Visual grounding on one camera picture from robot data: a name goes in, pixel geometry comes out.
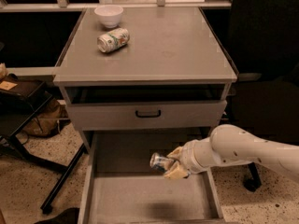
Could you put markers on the green and white soda can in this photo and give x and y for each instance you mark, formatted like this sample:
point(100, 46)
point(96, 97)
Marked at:
point(113, 40)

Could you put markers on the black office chair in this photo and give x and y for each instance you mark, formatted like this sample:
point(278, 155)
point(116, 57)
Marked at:
point(262, 39)

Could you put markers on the blue silver redbull can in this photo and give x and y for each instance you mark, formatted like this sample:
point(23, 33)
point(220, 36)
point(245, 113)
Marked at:
point(160, 163)

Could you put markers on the white ceramic bowl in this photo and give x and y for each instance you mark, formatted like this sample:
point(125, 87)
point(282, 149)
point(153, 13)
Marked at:
point(109, 15)

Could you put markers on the brown bag on floor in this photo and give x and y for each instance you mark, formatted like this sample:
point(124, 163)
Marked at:
point(49, 121)

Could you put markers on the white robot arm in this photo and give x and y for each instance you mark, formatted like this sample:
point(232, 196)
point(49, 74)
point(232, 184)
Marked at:
point(229, 145)

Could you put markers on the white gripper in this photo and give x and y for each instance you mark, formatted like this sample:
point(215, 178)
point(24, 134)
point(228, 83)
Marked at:
point(188, 157)

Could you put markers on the closed grey upper drawer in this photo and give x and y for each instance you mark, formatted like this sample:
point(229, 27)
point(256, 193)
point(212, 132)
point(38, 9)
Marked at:
point(88, 117)

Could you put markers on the open grey middle drawer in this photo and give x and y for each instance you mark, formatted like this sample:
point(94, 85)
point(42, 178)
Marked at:
point(121, 188)

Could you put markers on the dark object on floor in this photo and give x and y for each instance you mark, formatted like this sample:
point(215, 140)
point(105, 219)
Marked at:
point(68, 216)

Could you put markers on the black drawer handle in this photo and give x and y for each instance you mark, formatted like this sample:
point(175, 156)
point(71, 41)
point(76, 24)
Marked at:
point(148, 114)

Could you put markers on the black side table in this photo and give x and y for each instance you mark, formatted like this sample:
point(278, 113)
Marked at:
point(18, 107)

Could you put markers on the yellow sticky note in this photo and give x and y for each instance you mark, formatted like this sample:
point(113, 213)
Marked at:
point(6, 85)

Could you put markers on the grey drawer cabinet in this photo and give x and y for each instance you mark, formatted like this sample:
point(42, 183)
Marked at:
point(171, 56)

